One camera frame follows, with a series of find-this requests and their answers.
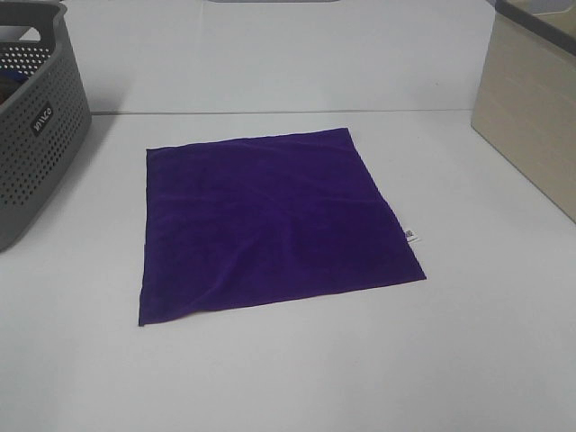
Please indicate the purple towel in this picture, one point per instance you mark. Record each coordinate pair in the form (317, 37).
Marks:
(252, 221)

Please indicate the white towel label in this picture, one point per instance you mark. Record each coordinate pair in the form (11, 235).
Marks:
(411, 236)

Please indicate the beige box with grey rim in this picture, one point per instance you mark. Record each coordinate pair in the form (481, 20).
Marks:
(525, 104)

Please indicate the grey perforated plastic basket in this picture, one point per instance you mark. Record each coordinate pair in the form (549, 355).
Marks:
(45, 122)

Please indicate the dark cloth in basket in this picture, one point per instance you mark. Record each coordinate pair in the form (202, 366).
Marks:
(10, 81)

